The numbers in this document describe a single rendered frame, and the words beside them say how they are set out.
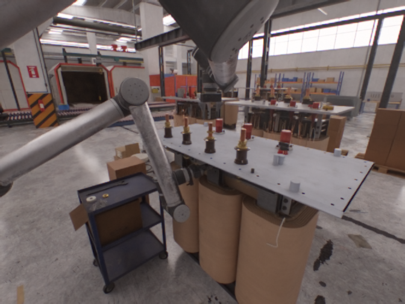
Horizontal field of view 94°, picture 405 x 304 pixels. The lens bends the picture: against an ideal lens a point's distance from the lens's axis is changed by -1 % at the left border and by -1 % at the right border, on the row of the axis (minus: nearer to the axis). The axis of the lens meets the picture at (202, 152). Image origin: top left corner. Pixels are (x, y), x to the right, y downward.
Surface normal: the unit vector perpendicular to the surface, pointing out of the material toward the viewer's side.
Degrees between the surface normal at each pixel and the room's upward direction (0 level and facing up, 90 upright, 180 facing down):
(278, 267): 90
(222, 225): 90
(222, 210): 90
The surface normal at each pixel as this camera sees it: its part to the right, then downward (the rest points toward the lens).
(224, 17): -0.40, 0.43
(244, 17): 0.26, 0.71
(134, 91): 0.45, 0.02
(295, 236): 0.10, 0.33
